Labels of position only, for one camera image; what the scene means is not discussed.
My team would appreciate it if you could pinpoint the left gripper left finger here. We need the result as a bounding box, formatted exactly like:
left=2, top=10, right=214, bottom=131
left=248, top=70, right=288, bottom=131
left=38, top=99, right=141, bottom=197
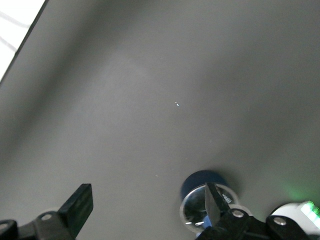
left=0, top=183, right=94, bottom=240

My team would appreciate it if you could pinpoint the glass lid with blue knob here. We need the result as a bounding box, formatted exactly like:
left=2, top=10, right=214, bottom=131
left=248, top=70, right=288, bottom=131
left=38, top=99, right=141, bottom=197
left=179, top=187, right=252, bottom=235

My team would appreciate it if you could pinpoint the dark blue saucepan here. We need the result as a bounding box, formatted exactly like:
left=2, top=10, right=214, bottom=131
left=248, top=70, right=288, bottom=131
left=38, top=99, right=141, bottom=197
left=180, top=169, right=238, bottom=204

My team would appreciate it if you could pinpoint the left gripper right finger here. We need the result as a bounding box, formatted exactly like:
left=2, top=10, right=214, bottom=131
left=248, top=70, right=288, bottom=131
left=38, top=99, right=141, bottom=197
left=198, top=181, right=312, bottom=240

